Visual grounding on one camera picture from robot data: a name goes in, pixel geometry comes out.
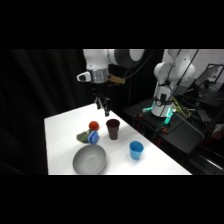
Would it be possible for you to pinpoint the red ball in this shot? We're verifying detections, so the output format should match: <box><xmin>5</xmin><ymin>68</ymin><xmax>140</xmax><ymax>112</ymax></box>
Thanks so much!
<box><xmin>88</xmin><ymin>120</ymin><xmax>101</xmax><ymax>132</ymax></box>

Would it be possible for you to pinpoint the grey bowl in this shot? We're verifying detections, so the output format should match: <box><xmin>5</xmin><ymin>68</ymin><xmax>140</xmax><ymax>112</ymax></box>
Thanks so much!
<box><xmin>72</xmin><ymin>143</ymin><xmax>108</xmax><ymax>175</ymax></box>

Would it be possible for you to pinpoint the blue plastic cup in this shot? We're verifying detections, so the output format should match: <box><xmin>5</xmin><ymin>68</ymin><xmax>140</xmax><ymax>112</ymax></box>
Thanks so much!
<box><xmin>128</xmin><ymin>140</ymin><xmax>145</xmax><ymax>161</ymax></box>

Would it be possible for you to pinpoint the black robot stand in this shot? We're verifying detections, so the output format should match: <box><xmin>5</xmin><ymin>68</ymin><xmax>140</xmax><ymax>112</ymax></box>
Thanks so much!
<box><xmin>122</xmin><ymin>97</ymin><xmax>207</xmax><ymax>155</ymax></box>

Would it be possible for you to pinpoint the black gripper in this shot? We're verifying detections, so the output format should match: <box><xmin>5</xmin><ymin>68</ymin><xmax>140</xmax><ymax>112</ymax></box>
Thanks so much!
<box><xmin>91</xmin><ymin>81</ymin><xmax>111</xmax><ymax>117</ymax></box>

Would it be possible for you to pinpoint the brown plastic cup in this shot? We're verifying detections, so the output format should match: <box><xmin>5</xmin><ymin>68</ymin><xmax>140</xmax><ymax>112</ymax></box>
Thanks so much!
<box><xmin>105</xmin><ymin>118</ymin><xmax>121</xmax><ymax>141</ymax></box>

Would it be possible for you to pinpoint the yellow cable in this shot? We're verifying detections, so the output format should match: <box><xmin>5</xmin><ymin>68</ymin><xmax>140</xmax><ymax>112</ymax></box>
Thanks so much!
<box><xmin>172</xmin><ymin>98</ymin><xmax>194</xmax><ymax>120</ymax></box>

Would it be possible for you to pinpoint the tan tag on wrist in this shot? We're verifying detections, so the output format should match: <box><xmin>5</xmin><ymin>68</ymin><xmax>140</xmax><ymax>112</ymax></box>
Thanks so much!
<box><xmin>107</xmin><ymin>74</ymin><xmax>127</xmax><ymax>85</ymax></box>

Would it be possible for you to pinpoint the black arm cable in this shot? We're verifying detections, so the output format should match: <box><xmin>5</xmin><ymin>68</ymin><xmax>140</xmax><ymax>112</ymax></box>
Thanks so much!
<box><xmin>122</xmin><ymin>49</ymin><xmax>158</xmax><ymax>80</ymax></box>

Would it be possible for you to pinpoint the green cloth toy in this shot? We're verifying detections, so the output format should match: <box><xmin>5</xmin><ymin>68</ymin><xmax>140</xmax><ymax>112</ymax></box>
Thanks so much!
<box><xmin>76</xmin><ymin>130</ymin><xmax>93</xmax><ymax>144</ymax></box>

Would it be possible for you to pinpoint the black monitor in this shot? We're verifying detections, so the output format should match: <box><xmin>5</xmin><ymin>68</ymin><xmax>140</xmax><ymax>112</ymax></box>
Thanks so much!
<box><xmin>194</xmin><ymin>63</ymin><xmax>224</xmax><ymax>92</ymax></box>

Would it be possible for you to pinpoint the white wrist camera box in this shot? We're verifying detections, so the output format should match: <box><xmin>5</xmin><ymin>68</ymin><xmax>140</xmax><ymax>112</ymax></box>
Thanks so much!
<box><xmin>76</xmin><ymin>70</ymin><xmax>92</xmax><ymax>83</ymax></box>

